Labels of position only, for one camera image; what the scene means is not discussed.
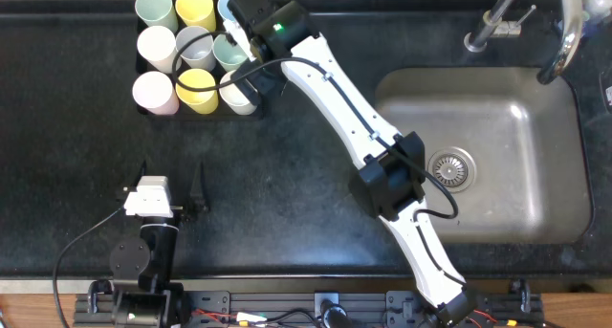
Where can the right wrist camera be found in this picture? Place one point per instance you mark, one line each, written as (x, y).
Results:
(237, 38)

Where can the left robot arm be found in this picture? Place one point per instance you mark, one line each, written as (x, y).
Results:
(129, 261)

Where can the yellow cup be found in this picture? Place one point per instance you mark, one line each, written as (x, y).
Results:
(195, 7)
(197, 91)

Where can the blue cup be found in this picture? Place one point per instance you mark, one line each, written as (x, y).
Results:
(224, 7)

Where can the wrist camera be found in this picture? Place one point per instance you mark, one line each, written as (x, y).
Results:
(149, 196)
(237, 38)

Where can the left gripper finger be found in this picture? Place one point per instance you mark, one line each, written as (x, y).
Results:
(139, 175)
(199, 194)

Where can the mounting rail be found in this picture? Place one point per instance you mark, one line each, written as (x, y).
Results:
(287, 304)

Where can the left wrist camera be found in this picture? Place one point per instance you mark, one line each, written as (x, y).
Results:
(149, 196)

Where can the green cup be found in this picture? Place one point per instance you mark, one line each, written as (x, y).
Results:
(227, 55)
(156, 7)

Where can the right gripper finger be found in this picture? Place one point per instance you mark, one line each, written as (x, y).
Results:
(248, 91)

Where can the steel sink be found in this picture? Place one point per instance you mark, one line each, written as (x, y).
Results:
(526, 127)

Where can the black tray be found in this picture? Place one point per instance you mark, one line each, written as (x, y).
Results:
(217, 116)

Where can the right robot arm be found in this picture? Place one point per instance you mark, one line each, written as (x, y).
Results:
(334, 103)

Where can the pink cup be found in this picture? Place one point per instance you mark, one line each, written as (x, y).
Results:
(154, 93)

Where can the steel tap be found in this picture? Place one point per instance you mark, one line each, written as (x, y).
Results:
(492, 19)

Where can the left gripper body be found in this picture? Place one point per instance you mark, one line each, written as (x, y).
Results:
(181, 211)

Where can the grey cup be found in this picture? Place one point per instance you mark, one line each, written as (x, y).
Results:
(196, 48)

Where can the white cup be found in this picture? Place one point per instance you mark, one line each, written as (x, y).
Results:
(232, 98)
(157, 46)

